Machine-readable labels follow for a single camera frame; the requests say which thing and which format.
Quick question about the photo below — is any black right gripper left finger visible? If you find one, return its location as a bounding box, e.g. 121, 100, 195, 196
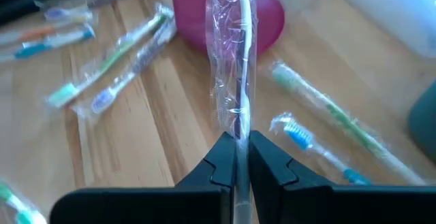
50, 132, 236, 224

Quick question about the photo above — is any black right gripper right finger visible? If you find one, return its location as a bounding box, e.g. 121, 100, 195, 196
249, 131, 436, 224

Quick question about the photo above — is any blue toothbrush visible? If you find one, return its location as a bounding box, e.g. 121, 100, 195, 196
73, 18, 178, 120
0, 25, 97, 63
268, 112, 373, 187

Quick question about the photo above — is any purple toothbrush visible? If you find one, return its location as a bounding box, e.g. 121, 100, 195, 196
204, 0, 258, 224

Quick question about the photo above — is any dark teal plastic bin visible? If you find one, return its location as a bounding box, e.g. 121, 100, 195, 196
407, 79, 436, 165

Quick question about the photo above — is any magenta plastic bin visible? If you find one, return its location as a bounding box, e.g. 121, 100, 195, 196
169, 0, 286, 57

